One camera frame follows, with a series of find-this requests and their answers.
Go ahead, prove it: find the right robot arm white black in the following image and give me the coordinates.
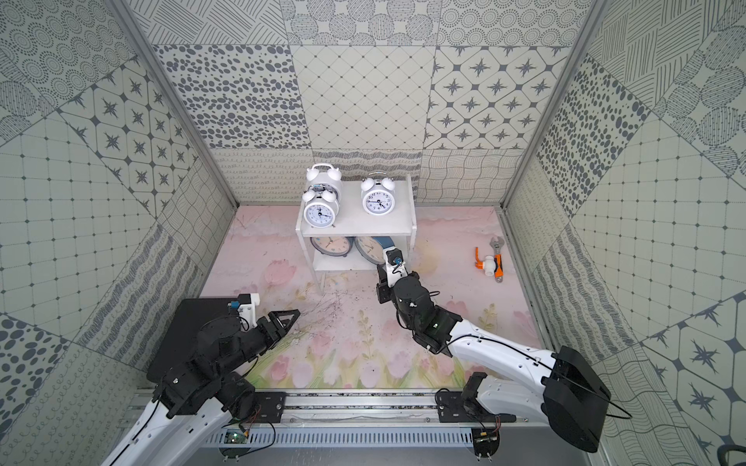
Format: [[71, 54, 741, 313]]
[[376, 264, 621, 452]]

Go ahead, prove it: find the green circuit board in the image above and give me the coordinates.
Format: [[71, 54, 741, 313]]
[[223, 430, 248, 445]]

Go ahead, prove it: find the white metal twin-bell alarm clock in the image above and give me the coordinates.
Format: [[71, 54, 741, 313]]
[[361, 171, 396, 217]]

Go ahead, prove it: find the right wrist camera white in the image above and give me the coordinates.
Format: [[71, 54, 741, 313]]
[[384, 247, 409, 287]]

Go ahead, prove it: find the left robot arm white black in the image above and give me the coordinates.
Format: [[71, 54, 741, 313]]
[[102, 310, 300, 465]]

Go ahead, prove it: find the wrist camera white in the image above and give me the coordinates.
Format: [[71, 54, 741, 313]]
[[228, 292, 260, 331], [384, 247, 409, 287]]

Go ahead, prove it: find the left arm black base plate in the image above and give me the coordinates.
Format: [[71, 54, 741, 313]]
[[233, 391, 288, 424]]

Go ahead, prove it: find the blue round alarm clock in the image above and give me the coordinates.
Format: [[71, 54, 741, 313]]
[[355, 236, 396, 265], [310, 236, 355, 257]]

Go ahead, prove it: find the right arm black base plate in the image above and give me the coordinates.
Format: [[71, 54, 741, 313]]
[[434, 388, 517, 425]]

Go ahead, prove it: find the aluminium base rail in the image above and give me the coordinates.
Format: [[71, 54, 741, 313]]
[[203, 384, 546, 456]]

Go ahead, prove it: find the small white twin-bell alarm clock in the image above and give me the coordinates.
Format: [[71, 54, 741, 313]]
[[302, 184, 339, 228]]

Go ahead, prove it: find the white two-tier shelf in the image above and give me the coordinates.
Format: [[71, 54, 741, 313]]
[[295, 177, 418, 292]]

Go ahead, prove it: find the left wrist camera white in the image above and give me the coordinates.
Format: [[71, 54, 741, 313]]
[[228, 292, 260, 331]]

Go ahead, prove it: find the orange white tool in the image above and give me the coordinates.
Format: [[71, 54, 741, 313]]
[[475, 248, 495, 278]]

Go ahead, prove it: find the white plastic twin-bell alarm clock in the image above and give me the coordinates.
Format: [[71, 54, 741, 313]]
[[306, 163, 342, 196]]

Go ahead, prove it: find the silver adjustable wrench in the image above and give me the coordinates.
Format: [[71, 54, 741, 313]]
[[490, 237, 504, 283]]

